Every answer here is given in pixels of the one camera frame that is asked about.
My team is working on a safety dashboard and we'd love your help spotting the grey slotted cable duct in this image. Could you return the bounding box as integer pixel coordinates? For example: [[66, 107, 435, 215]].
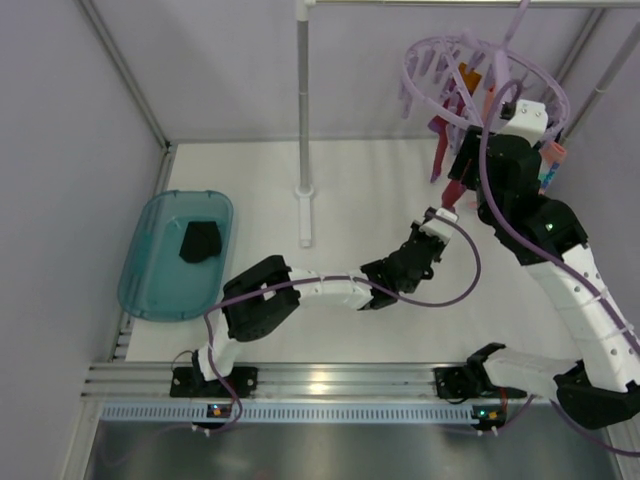
[[101, 403, 504, 425]]

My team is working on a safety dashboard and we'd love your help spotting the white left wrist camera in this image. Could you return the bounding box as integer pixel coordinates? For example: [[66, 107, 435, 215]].
[[419, 207, 459, 245]]

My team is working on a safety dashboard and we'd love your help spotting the lilac round clip hanger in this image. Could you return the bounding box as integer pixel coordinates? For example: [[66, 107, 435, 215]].
[[398, 1, 570, 149]]

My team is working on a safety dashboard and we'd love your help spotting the maroon purple sock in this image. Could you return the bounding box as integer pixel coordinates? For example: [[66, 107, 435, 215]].
[[427, 78, 465, 183], [441, 180, 467, 212]]

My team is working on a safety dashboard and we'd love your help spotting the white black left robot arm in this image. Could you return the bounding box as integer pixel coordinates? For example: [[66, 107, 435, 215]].
[[170, 220, 453, 398]]

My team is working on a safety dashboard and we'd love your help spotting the pink patterned sock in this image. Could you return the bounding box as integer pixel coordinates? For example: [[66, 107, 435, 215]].
[[538, 141, 567, 194]]

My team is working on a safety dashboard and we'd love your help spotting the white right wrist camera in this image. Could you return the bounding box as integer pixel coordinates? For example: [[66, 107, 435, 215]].
[[498, 100, 549, 147]]

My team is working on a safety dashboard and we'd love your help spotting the teal transparent plastic bin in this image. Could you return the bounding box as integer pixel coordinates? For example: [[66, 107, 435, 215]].
[[117, 190, 234, 323]]

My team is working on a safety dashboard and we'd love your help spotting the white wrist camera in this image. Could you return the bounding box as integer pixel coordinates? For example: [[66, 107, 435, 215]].
[[419, 207, 459, 245], [498, 100, 549, 147]]

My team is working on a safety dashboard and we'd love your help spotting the white grey rack pole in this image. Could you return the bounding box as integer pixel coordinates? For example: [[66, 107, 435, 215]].
[[295, 0, 316, 248]]

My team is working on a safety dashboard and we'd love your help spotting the black sock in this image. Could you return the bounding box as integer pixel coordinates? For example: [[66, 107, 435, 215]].
[[179, 221, 222, 264]]

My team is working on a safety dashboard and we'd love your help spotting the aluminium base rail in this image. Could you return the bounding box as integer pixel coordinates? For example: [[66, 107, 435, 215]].
[[82, 363, 591, 400]]

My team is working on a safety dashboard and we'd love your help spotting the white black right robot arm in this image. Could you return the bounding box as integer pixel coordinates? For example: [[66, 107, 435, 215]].
[[436, 126, 639, 430]]

